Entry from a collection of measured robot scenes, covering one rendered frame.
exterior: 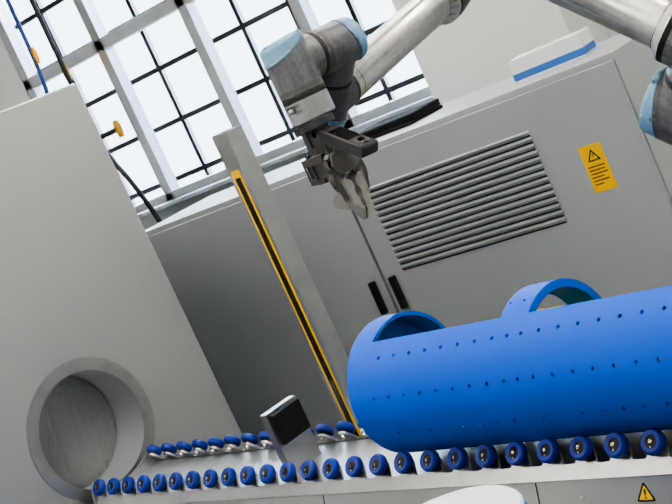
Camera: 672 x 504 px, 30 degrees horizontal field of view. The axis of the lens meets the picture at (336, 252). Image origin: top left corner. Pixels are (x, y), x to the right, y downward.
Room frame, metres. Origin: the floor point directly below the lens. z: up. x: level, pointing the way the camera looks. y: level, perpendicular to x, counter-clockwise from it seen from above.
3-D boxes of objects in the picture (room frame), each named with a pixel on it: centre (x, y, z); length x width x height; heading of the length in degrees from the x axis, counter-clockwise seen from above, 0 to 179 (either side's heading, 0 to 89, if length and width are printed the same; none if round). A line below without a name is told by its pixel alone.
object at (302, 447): (2.82, 0.26, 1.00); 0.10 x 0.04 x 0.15; 132
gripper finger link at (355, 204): (2.40, -0.06, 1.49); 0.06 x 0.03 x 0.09; 42
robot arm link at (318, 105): (2.41, -0.07, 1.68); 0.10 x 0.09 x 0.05; 132
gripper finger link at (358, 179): (2.42, -0.08, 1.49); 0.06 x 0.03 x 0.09; 42
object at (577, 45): (3.87, -0.86, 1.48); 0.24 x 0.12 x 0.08; 58
